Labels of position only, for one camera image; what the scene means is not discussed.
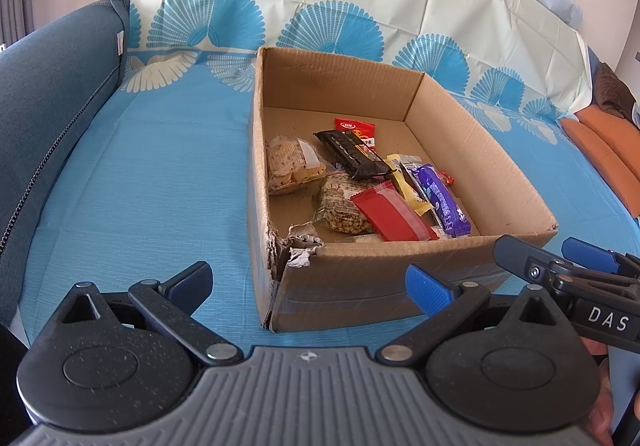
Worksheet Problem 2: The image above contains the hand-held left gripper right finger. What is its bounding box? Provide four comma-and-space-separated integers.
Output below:
375, 263, 571, 368

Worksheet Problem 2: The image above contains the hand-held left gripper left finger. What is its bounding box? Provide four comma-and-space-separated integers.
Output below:
50, 261, 240, 368

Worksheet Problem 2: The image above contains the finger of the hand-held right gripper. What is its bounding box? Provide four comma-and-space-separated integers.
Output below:
492, 235, 581, 299
561, 237, 640, 279

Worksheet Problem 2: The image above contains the brown cardboard box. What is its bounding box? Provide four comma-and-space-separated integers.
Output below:
246, 46, 558, 333

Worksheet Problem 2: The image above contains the plain red snack packet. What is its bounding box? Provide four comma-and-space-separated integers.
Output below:
350, 181, 440, 243

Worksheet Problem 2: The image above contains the purple chocolate bar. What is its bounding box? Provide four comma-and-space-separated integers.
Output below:
411, 164, 472, 237

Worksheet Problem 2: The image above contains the yellow snack packet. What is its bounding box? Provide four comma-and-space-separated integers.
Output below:
385, 153, 435, 217

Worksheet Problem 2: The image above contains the clear peanut packet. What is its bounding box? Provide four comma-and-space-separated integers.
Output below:
314, 174, 376, 234

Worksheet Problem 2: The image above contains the silver stick packet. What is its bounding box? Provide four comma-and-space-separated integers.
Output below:
399, 155, 426, 177

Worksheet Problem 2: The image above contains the clear cracker packet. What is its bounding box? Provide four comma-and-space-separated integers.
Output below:
266, 136, 328, 197

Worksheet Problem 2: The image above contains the black snack packet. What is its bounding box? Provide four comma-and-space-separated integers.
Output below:
313, 128, 394, 180

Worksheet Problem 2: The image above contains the red packet with white label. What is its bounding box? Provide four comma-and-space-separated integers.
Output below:
334, 118, 377, 147

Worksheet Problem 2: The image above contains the person's right hand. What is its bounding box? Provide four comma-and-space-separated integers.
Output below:
580, 338, 615, 446

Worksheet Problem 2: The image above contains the orange cushion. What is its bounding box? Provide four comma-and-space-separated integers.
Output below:
560, 106, 640, 219

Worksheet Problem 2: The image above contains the blue white printed sheet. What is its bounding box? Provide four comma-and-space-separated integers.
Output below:
15, 0, 640, 377

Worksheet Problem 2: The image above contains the brown cloth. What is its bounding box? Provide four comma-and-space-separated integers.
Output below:
592, 60, 638, 121

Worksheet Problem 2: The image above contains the dark cloth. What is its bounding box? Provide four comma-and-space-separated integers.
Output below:
0, 323, 32, 432

